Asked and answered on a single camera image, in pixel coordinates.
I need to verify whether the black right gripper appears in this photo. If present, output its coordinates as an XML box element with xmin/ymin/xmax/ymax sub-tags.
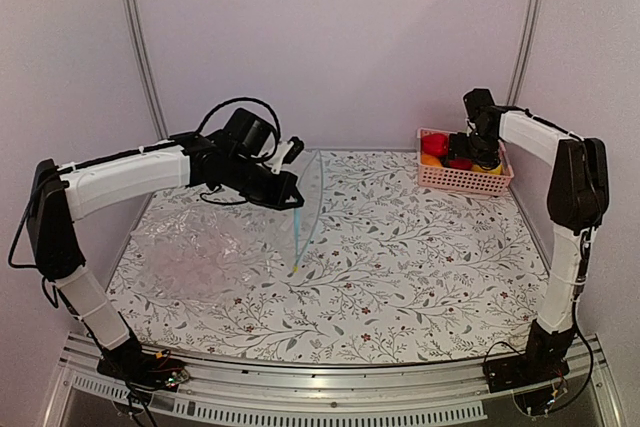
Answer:
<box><xmin>447</xmin><ymin>129</ymin><xmax>499</xmax><ymax>169</ymax></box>

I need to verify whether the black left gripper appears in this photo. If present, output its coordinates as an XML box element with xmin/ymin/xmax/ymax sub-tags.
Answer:
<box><xmin>225</xmin><ymin>154</ymin><xmax>304</xmax><ymax>211</ymax></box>

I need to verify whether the clear zip top bag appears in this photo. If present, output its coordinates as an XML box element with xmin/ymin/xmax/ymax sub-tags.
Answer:
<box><xmin>132</xmin><ymin>150</ymin><xmax>324</xmax><ymax>303</ymax></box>

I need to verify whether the red toy pomegranate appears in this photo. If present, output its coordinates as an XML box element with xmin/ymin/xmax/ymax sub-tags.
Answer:
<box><xmin>448</xmin><ymin>158</ymin><xmax>473</xmax><ymax>171</ymax></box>

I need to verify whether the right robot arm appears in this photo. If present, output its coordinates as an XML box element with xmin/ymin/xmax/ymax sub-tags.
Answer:
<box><xmin>450</xmin><ymin>88</ymin><xmax>609</xmax><ymax>383</ymax></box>

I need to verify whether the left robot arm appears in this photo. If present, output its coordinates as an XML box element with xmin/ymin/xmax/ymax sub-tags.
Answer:
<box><xmin>18</xmin><ymin>97</ymin><xmax>304</xmax><ymax>381</ymax></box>

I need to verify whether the red toy bell pepper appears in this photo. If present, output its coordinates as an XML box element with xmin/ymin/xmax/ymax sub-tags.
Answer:
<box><xmin>421</xmin><ymin>133</ymin><xmax>449</xmax><ymax>158</ymax></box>

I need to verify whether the pink plastic basket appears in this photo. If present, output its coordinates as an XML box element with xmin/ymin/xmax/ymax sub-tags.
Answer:
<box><xmin>416</xmin><ymin>128</ymin><xmax>514</xmax><ymax>196</ymax></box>

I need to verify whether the orange toy fruit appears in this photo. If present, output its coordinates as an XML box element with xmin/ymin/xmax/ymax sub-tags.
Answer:
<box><xmin>420</xmin><ymin>153</ymin><xmax>442</xmax><ymax>168</ymax></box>

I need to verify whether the yellow toy lemon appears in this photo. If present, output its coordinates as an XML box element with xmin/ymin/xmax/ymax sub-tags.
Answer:
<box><xmin>471</xmin><ymin>163</ymin><xmax>503</xmax><ymax>176</ymax></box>

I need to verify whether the floral tablecloth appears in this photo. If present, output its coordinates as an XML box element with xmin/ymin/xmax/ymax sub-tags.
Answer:
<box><xmin>108</xmin><ymin>151</ymin><xmax>547</xmax><ymax>364</ymax></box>

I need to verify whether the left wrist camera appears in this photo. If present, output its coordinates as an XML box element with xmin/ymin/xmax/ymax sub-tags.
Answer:
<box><xmin>270</xmin><ymin>136</ymin><xmax>305</xmax><ymax>174</ymax></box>

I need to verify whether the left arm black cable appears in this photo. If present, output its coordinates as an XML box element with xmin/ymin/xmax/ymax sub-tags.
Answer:
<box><xmin>197</xmin><ymin>96</ymin><xmax>282</xmax><ymax>158</ymax></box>

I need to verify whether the right aluminium wall post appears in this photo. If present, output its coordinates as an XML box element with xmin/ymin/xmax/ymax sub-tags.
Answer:
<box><xmin>507</xmin><ymin>0</ymin><xmax>543</xmax><ymax>105</ymax></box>

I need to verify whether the aluminium wall post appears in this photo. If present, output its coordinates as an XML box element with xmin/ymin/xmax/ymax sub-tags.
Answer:
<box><xmin>507</xmin><ymin>0</ymin><xmax>543</xmax><ymax>105</ymax></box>
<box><xmin>122</xmin><ymin>0</ymin><xmax>168</xmax><ymax>139</ymax></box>

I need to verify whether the aluminium table front rail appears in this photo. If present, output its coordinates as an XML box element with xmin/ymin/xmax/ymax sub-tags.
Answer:
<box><xmin>42</xmin><ymin>334</ymin><xmax>627</xmax><ymax>426</ymax></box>

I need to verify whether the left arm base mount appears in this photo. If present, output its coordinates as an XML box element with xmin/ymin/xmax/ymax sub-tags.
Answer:
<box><xmin>97</xmin><ymin>333</ymin><xmax>190</xmax><ymax>391</ymax></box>

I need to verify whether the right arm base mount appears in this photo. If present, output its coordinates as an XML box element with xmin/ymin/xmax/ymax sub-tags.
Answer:
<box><xmin>482</xmin><ymin>341</ymin><xmax>570</xmax><ymax>393</ymax></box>

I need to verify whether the left aluminium wall post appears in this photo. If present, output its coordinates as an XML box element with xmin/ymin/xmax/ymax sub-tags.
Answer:
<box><xmin>122</xmin><ymin>0</ymin><xmax>168</xmax><ymax>139</ymax></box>

